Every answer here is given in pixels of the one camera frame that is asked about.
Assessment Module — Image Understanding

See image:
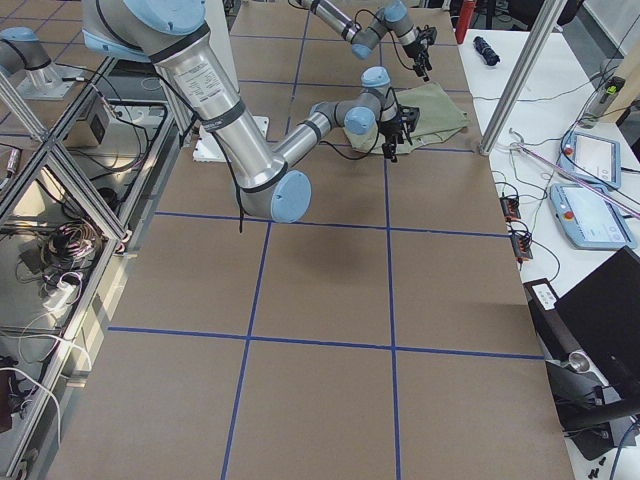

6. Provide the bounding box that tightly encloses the white label black box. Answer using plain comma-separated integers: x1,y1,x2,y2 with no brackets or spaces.
523,278,559,311

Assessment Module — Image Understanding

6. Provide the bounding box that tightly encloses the folded dark blue umbrella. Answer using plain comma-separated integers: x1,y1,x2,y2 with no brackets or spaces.
473,36,500,67

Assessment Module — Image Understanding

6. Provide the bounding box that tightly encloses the far teach pendant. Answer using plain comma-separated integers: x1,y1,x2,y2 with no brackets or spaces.
558,130,623,190

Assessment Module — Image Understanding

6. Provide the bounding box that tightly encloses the aluminium frame post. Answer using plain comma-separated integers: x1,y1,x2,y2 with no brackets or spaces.
479,0,567,156

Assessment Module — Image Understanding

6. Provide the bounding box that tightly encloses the black laptop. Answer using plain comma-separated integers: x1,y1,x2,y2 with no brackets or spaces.
556,247,639,397

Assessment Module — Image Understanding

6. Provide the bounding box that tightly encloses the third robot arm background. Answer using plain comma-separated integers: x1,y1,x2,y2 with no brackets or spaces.
1,26,81,100

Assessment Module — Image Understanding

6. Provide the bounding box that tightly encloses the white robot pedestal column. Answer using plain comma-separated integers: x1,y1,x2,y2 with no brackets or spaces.
204,0,240,93

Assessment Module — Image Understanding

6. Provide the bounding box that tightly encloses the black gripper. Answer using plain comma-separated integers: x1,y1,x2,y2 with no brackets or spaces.
379,105,420,163
403,25,437,82

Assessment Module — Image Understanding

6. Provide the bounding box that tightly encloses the green long-sleeve shirt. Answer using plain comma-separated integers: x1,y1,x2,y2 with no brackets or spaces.
347,82,470,155

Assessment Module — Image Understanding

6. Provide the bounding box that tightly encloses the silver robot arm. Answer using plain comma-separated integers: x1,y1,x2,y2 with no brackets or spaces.
82,1,420,223
292,0,437,82

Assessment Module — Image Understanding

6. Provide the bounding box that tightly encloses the brown paper table mat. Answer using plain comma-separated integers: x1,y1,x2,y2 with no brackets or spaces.
47,4,576,480

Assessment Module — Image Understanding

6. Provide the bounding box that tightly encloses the near teach pendant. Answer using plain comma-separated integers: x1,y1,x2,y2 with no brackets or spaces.
549,184,638,251

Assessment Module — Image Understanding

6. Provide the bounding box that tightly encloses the black camera stand device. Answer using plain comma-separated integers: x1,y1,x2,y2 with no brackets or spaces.
546,361,639,460

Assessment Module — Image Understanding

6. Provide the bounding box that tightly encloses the teach pendant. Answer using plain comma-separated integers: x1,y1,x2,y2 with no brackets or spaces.
549,184,638,251
558,130,623,190

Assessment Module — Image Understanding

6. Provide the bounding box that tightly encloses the metal grabber tool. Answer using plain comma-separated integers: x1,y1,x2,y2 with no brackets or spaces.
505,127,640,221

